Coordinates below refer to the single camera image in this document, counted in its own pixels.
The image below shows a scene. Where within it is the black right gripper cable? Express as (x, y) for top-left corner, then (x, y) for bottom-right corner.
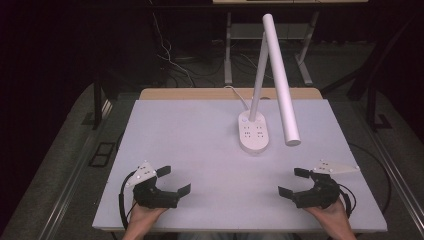
(338, 183), (358, 220)

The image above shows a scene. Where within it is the thin black floor cable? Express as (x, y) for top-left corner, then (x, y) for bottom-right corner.
(347, 142), (393, 215)

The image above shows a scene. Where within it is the white desk lamp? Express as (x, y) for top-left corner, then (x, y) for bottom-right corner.
(237, 13), (302, 155)

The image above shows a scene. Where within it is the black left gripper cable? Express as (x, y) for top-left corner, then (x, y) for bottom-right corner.
(118, 170), (138, 231)

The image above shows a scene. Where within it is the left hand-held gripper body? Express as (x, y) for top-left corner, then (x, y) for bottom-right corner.
(124, 160), (181, 210)

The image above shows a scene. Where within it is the metal floor rail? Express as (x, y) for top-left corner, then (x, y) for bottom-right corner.
(35, 98), (114, 240)
(363, 128), (424, 236)

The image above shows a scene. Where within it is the white floor cable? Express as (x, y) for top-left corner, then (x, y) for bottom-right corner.
(148, 0), (198, 88)

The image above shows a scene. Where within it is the grey metal desk frame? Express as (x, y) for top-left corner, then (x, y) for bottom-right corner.
(223, 9), (322, 87)

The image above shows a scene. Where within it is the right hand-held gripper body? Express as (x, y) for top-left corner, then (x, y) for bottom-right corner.
(292, 159), (361, 210)

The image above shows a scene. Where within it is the white lamp cable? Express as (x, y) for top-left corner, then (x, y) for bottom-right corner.
(223, 85), (251, 112)

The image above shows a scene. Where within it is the white table mat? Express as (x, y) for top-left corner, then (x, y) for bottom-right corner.
(92, 98), (389, 233)

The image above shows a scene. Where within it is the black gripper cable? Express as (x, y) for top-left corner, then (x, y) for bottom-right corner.
(338, 183), (358, 220)
(118, 170), (138, 231)

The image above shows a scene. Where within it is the black metal stand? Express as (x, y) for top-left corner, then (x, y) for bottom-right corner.
(91, 78), (116, 132)
(321, 13), (418, 132)

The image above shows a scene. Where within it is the wooden table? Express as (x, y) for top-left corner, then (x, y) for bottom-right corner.
(138, 87), (324, 101)

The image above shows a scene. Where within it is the person's left hand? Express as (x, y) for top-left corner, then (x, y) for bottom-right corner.
(126, 199), (169, 234)

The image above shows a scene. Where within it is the person's right hand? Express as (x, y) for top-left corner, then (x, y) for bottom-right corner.
(304, 199), (350, 232)

